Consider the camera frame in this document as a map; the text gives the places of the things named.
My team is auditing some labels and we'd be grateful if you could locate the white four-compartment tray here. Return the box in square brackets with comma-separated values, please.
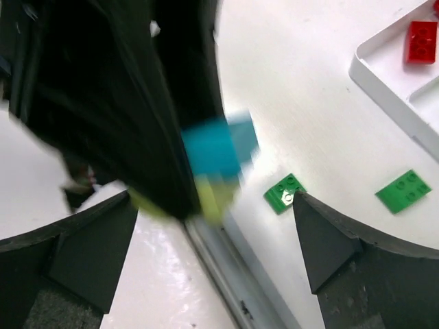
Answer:
[349, 1, 438, 160]

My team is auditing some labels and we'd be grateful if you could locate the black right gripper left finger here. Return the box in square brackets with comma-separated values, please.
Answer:
[1, 192, 138, 328]

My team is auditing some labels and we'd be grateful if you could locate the aluminium table rail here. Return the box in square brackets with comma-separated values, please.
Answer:
[185, 219, 300, 329]

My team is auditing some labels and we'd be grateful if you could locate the red sloped lego brick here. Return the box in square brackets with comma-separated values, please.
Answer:
[404, 21, 438, 65]

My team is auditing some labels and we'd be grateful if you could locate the lime lego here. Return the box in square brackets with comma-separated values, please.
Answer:
[128, 175, 240, 226]

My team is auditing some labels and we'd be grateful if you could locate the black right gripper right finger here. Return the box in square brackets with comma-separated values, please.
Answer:
[292, 192, 438, 328]

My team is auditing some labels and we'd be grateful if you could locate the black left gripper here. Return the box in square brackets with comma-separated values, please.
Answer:
[1, 1, 224, 219]

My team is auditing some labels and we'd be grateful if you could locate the blue long lego brick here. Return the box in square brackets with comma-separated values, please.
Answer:
[182, 111, 259, 178]

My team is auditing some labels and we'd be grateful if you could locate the green lego brick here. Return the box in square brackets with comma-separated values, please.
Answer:
[375, 169, 432, 214]
[263, 173, 307, 215]

